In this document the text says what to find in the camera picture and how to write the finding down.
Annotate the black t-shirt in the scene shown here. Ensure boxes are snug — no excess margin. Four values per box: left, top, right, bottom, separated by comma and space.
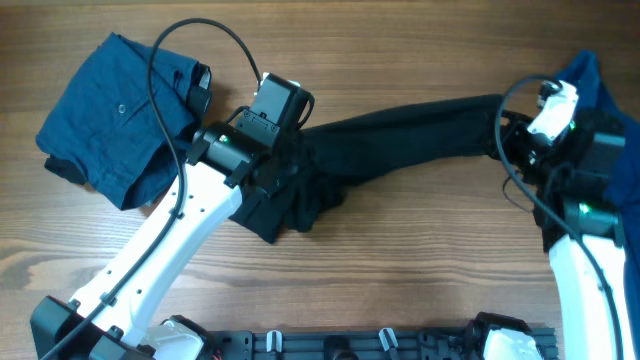
231, 94, 502, 243

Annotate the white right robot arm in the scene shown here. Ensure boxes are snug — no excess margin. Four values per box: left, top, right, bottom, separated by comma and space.
492, 109, 639, 359

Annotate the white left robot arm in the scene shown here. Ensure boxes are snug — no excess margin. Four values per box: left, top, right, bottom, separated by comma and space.
30, 74, 315, 359

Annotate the blue polo shirt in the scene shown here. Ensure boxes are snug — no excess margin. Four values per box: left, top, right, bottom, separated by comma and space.
549, 51, 639, 359

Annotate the folded navy blue shirt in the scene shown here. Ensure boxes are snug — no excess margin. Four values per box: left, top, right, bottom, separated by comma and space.
35, 33, 211, 210

